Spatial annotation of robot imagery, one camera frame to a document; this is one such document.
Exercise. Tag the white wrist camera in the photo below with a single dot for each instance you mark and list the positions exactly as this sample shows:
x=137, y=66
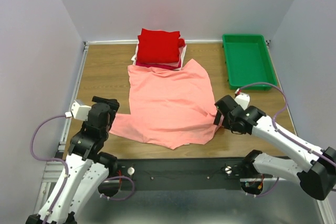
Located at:
x=242, y=99
x=78, y=111

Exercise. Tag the green plastic tray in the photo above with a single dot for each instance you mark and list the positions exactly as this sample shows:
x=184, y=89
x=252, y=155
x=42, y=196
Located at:
x=248, y=61

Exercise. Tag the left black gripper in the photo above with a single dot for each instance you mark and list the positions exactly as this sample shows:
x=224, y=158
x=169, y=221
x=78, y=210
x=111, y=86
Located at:
x=112, y=102

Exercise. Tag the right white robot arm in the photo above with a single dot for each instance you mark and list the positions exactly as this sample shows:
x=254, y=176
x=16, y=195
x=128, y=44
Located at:
x=308, y=165

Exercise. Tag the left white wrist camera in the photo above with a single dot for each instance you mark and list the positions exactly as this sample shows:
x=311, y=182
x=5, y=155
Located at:
x=78, y=111

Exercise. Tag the red folded shirt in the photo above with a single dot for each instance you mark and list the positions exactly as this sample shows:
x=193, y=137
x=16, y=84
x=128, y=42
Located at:
x=158, y=46

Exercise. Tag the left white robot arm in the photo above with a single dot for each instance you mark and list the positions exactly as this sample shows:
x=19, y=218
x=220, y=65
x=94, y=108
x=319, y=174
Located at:
x=85, y=166

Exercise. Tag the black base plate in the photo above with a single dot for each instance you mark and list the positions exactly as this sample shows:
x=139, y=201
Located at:
x=181, y=173

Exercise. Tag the magenta folded shirt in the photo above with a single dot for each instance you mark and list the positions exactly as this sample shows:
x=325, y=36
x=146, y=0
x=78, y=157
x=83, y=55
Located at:
x=170, y=64

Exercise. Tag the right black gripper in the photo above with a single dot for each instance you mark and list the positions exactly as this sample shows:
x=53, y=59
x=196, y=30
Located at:
x=227, y=125

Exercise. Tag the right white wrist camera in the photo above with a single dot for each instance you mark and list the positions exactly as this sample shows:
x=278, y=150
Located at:
x=242, y=99

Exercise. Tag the aluminium frame rail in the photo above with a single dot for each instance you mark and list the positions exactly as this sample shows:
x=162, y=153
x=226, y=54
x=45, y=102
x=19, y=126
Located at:
x=52, y=170

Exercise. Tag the pink polo shirt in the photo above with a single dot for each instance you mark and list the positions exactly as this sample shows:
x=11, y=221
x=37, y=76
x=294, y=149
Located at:
x=168, y=108

